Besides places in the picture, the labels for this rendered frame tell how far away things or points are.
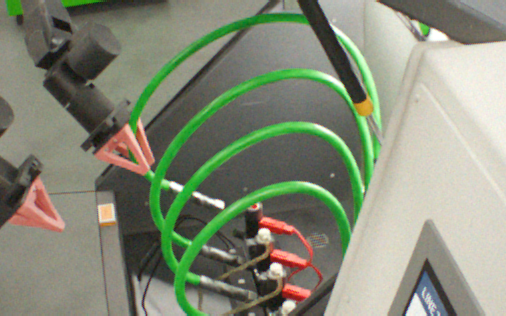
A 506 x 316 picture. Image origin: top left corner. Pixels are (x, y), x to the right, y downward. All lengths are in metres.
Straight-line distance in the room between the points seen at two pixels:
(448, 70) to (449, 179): 0.11
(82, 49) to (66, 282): 1.78
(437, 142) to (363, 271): 0.20
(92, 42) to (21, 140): 2.52
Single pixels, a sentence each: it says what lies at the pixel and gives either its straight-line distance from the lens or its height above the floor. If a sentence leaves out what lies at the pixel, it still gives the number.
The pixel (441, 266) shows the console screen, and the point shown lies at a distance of 0.72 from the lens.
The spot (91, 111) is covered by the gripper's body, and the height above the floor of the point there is 1.30.
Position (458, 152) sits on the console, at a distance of 0.71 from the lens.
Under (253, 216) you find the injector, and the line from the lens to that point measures 1.31.
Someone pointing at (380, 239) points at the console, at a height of 1.36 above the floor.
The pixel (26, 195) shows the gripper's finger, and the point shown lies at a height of 1.27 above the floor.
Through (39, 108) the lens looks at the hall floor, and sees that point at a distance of 3.89.
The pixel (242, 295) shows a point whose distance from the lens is 1.21.
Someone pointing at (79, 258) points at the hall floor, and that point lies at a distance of 2.97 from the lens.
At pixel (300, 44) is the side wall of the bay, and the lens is 1.55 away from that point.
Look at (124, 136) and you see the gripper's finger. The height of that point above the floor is 1.27.
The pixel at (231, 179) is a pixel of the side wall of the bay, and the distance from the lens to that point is 1.67.
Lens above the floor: 1.91
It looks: 35 degrees down
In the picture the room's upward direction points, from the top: 2 degrees counter-clockwise
